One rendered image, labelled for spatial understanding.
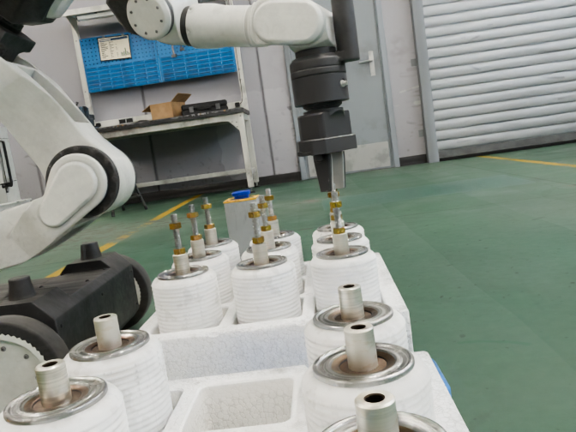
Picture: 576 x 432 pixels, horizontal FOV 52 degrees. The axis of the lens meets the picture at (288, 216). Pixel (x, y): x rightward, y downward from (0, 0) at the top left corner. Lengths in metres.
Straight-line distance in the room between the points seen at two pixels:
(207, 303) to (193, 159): 5.24
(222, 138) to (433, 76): 2.18
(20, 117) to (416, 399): 1.01
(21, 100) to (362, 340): 0.95
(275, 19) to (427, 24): 5.22
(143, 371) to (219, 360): 0.27
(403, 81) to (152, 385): 5.62
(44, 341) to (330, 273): 0.49
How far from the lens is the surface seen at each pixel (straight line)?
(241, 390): 0.65
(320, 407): 0.43
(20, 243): 1.28
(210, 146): 6.03
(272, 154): 5.97
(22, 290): 1.14
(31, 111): 1.26
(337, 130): 0.93
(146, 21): 1.02
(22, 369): 1.09
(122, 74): 6.12
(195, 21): 1.01
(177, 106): 5.69
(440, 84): 6.07
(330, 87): 0.91
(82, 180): 1.17
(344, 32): 0.93
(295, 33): 0.91
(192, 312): 0.85
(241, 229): 1.23
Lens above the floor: 0.42
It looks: 7 degrees down
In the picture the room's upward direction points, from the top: 8 degrees counter-clockwise
